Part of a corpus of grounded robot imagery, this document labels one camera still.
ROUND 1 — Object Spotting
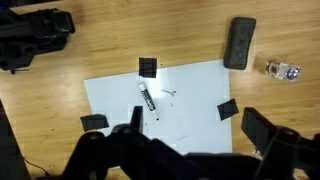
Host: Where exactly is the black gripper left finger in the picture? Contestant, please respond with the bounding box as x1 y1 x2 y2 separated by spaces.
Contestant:
61 105 183 180

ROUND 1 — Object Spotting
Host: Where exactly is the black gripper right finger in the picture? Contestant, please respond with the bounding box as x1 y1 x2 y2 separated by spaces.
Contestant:
240 107 320 180

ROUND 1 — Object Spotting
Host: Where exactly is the dark grey felt duster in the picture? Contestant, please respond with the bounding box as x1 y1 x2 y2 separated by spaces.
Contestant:
222 16 258 71

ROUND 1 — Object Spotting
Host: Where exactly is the white black dry-erase marker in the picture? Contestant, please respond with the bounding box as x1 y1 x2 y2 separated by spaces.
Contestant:
138 83 160 122

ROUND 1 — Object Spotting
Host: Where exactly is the white whiteboard sheet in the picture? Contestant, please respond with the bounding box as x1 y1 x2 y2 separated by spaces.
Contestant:
83 59 234 169

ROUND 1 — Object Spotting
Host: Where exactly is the black tape square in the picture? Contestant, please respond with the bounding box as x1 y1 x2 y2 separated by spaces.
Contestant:
138 57 158 79
216 98 240 122
79 113 110 132

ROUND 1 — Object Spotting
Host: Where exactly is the clear plastic container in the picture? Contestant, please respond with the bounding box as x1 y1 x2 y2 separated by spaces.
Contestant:
265 60 304 82

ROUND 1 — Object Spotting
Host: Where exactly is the thin black cable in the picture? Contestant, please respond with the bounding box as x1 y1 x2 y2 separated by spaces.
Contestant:
23 156 53 178

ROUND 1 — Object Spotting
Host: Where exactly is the black clamp mount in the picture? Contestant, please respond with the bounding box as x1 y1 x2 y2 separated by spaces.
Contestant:
0 7 76 75

